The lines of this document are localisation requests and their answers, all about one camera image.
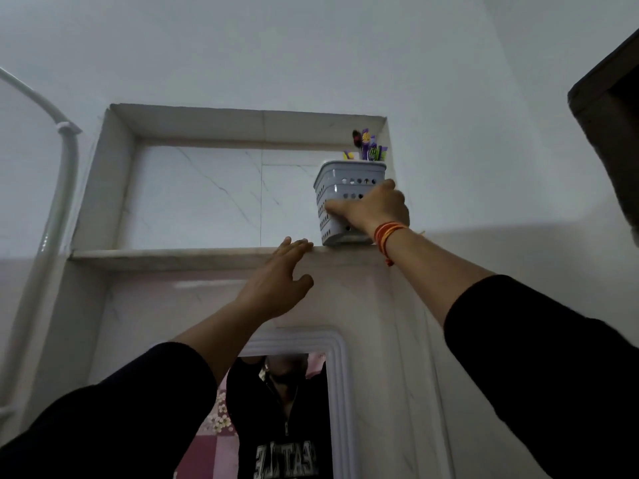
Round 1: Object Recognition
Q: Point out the person's left hand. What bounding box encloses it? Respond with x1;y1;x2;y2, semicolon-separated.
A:
234;237;316;323

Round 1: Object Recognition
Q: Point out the white framed wall mirror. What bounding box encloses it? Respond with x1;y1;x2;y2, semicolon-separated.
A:
174;326;361;479

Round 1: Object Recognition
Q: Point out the person's left forearm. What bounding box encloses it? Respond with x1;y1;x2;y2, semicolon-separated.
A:
0;297;260;479

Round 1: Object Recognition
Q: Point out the person's right hand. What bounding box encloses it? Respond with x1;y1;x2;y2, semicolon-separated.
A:
324;178;411;239

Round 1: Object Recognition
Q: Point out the dark wooden cabinet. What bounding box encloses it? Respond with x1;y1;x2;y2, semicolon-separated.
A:
567;28;639;247

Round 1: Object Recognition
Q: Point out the red orange thread wristband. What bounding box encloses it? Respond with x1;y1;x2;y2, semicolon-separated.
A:
373;222;409;268

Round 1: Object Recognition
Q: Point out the white metal pipe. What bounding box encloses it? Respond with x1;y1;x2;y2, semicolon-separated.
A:
0;67;82;427

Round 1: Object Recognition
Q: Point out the white marble wall niche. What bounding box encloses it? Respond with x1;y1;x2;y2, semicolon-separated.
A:
69;103;396;273

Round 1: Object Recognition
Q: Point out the person's right forearm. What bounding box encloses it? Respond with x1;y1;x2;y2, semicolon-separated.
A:
383;228;639;479

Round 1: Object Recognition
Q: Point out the purple yellow toothbrush pack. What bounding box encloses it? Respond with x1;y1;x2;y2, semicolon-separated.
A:
360;128;388;162

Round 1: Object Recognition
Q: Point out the grey perforated plastic basket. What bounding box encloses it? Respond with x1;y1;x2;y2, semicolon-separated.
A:
313;160;387;246

